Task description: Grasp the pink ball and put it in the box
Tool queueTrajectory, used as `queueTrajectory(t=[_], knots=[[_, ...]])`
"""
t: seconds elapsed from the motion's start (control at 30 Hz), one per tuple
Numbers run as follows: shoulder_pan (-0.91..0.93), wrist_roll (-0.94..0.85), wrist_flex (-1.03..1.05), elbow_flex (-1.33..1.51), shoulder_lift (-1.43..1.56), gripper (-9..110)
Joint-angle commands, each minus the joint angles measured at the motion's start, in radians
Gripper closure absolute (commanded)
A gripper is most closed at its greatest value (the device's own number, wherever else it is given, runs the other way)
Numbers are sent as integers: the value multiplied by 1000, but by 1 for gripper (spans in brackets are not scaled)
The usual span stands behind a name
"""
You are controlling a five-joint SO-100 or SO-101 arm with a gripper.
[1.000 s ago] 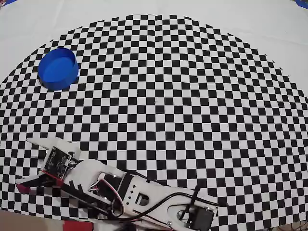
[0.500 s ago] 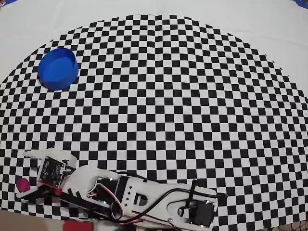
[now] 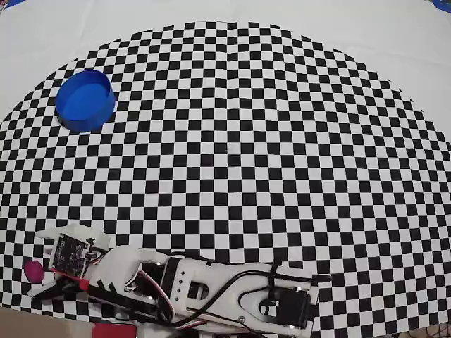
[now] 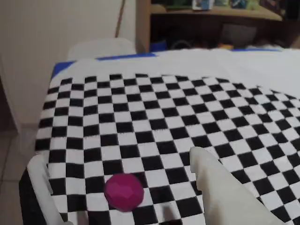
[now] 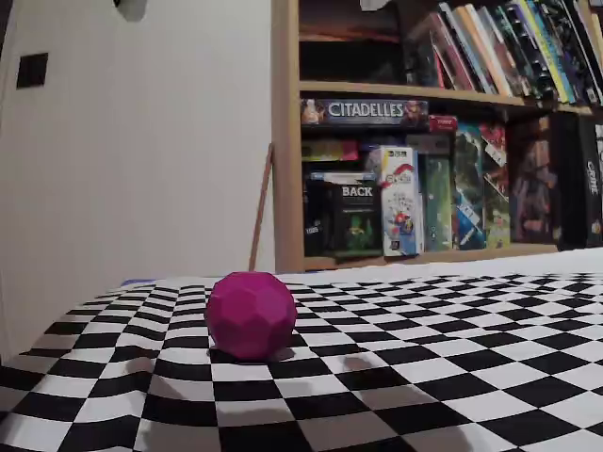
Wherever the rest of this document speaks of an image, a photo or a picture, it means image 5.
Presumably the orange spine book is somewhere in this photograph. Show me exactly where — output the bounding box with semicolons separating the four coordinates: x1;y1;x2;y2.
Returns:
454;5;500;95

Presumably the brown purple game box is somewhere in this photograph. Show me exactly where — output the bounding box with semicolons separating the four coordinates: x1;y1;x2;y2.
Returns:
508;117;560;245

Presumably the black Back game box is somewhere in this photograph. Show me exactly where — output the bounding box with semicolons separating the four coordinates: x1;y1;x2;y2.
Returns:
303;171;383;259

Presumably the black Crime game box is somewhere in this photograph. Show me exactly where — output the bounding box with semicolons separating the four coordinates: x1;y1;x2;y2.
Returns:
550;112;603;251

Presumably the Citadelles game box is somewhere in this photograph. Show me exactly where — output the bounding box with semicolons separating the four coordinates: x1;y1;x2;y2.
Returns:
300;97;431;129

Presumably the blue jungle game box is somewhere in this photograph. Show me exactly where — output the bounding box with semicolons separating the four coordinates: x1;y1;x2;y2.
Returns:
451;121;487;250

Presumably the black wall plate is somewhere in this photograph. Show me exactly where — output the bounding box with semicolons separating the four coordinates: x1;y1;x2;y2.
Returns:
16;52;50;90

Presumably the wooden bookshelf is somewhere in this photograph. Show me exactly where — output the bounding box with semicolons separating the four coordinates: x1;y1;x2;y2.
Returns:
270;0;603;273

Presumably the thin wooden stick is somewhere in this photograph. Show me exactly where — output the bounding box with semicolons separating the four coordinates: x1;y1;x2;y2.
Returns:
247;143;275;273

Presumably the white checkerboard paper mat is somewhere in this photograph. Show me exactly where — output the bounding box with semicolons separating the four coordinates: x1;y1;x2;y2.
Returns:
0;249;603;452

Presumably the pink faceted ball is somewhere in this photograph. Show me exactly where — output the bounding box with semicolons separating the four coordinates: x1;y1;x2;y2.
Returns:
205;270;298;363

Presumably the small red box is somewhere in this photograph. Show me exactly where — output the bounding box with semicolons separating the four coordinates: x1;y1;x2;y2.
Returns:
428;115;459;133

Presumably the yellow and red flat box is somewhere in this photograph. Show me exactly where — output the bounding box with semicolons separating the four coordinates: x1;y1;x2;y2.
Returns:
301;139;362;162

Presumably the red and green game box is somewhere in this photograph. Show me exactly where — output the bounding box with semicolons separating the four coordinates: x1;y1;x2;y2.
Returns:
480;122;513;250

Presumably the yellow spine book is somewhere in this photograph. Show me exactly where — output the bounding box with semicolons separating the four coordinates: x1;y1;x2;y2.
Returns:
517;0;577;105

